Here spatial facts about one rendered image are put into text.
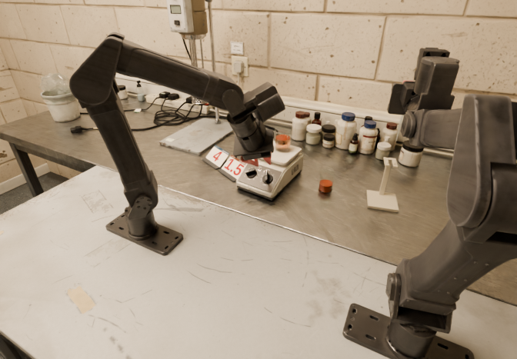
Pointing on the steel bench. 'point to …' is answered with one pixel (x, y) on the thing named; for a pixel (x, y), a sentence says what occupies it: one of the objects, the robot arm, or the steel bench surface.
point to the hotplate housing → (288, 172)
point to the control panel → (260, 177)
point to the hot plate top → (285, 155)
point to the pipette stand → (379, 200)
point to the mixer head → (186, 4)
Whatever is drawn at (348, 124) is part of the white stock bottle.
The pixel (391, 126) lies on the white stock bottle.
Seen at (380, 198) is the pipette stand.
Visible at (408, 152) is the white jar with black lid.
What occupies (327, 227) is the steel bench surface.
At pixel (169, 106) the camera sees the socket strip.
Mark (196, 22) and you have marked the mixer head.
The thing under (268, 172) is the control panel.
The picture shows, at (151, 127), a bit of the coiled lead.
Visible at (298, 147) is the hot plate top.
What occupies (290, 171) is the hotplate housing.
